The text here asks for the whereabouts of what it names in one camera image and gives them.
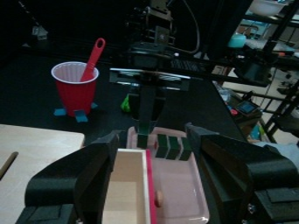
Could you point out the red plastic spoon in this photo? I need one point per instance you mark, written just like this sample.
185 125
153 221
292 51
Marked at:
94 59

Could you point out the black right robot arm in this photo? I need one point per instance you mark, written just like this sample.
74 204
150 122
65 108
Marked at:
158 17

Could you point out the blue cup stand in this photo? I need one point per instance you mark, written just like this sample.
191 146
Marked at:
81 116

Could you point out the small device with screen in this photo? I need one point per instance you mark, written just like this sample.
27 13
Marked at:
247 107

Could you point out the bright green toy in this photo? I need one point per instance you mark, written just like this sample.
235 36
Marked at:
126 104

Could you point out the dark green sushi piece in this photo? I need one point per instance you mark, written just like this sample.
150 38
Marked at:
186 149
142 140
162 145
174 148

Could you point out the white clamp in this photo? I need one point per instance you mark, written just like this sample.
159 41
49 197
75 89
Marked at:
39 32

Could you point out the pink plastic tray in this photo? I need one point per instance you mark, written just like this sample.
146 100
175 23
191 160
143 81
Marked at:
179 186

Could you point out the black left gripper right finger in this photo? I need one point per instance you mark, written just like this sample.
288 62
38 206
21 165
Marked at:
249 175

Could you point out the black metal shelf frame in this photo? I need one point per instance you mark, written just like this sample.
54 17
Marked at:
273 58

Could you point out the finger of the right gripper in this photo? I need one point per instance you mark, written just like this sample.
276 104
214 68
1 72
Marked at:
146 110
161 102

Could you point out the teal cup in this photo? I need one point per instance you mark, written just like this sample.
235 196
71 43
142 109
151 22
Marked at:
237 40

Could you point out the light wooden cabinet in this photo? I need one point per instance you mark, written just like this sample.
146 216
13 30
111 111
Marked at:
23 163

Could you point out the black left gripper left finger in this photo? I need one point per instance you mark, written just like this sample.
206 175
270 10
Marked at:
66 180

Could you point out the blue tape piece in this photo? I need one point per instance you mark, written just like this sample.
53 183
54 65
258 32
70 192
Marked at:
94 105
59 112

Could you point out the white bowl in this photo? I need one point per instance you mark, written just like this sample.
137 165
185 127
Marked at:
266 7

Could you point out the red plastic cup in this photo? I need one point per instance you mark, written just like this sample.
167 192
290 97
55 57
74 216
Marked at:
77 90

